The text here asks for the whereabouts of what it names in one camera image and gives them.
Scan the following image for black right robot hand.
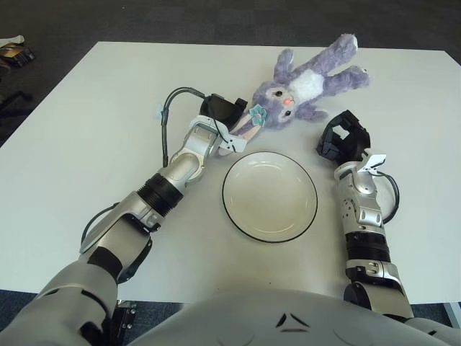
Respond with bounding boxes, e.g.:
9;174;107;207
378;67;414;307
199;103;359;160
315;110;387;174

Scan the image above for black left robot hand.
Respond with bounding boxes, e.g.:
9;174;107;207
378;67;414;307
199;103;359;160
189;93;249;154

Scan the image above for purple plush bunny doll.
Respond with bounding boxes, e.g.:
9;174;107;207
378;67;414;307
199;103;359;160
212;32;372;158

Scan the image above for white plate with black rim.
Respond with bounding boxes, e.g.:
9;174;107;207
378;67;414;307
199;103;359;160
222;151;319;245

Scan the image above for white table leg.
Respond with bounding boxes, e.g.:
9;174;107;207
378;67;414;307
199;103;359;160
444;302;461;327

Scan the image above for grey robot torso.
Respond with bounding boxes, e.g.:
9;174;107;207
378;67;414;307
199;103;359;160
125;290;461;346

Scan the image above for black office chair base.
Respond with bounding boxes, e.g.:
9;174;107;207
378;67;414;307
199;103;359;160
0;92;30;116

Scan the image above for dark objects on floor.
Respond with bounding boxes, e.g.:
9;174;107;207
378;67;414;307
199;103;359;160
0;43;36;68

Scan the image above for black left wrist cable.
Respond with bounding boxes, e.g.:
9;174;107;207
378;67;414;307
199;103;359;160
160;86;235;169

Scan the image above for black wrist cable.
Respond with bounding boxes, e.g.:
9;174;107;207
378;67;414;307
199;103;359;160
160;86;235;169
374;171;400;224

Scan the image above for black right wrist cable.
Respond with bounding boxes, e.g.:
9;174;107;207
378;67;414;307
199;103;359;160
374;171;400;224

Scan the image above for black left elbow cable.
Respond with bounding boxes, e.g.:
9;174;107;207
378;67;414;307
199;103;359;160
79;203;122;255

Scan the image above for black table frame bracket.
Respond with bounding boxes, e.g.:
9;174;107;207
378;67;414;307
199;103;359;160
114;299;138;346

